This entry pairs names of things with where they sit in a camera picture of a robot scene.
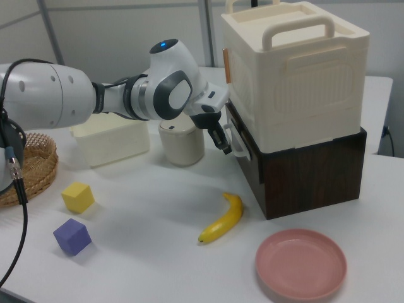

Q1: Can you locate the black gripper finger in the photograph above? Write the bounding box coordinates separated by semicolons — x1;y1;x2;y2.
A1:
206;121;232;155

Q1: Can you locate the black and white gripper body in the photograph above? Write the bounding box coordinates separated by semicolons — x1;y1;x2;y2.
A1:
184;81;230;129

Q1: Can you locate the wooden drawer with white handle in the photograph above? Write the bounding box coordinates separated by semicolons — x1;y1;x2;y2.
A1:
222;100;264;186

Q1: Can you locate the dark wooden drawer cabinet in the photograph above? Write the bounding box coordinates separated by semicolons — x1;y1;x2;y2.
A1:
235;126;368;221

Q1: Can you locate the cream lidded canister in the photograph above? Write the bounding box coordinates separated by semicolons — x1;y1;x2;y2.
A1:
157;113;205;167

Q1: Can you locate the yellow toy banana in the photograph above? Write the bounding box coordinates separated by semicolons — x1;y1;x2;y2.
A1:
198;192;244;244

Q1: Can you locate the cream plastic storage box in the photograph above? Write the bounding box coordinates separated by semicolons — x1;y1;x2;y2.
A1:
220;0;371;154

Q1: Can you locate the cream open plastic bin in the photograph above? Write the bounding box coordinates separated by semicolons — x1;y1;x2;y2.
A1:
69;112;151;169

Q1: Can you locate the pink plastic plate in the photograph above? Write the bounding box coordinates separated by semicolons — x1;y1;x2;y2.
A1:
254;229;348;300

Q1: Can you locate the yellow foam cube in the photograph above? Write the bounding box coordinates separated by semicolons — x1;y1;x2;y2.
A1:
61;182;95;215

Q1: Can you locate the purple foam cube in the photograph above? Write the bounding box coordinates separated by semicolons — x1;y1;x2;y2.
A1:
52;218;93;257

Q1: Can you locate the woven wicker basket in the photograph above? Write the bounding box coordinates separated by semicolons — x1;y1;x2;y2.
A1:
0;132;59;208

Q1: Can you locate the thin black background cable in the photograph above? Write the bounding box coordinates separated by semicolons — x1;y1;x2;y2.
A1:
381;125;396;157

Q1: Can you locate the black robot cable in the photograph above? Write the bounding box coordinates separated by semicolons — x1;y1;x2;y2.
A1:
0;58;64;288

